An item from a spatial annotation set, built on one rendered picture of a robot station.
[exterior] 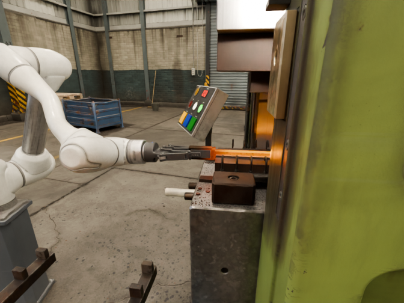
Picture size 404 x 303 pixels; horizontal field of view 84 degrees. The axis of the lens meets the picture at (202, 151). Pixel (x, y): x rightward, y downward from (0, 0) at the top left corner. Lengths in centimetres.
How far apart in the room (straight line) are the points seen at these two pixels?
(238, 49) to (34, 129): 108
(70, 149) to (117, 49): 1010
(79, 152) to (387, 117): 64
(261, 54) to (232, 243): 53
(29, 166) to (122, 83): 932
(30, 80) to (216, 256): 90
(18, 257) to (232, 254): 119
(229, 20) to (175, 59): 880
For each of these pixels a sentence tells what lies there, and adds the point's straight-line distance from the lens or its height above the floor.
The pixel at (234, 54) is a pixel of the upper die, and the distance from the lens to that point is 67.
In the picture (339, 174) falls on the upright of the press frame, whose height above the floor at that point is 114.
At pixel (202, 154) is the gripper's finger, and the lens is 78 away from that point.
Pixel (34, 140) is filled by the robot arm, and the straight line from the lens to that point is 143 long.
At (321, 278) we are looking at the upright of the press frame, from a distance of 41.
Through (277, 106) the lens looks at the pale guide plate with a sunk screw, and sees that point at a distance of 42.
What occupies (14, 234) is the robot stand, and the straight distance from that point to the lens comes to 153.
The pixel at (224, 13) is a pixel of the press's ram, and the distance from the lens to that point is 64.
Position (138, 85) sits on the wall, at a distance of 1021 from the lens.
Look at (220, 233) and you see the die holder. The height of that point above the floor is 83.
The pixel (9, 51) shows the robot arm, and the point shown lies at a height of 134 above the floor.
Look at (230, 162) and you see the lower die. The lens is 73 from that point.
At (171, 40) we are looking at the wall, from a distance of 955.
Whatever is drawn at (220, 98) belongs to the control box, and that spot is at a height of 115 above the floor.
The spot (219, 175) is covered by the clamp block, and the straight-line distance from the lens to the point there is 66.
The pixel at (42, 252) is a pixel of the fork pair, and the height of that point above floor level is 95.
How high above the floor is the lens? 126
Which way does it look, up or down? 19 degrees down
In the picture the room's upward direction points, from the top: straight up
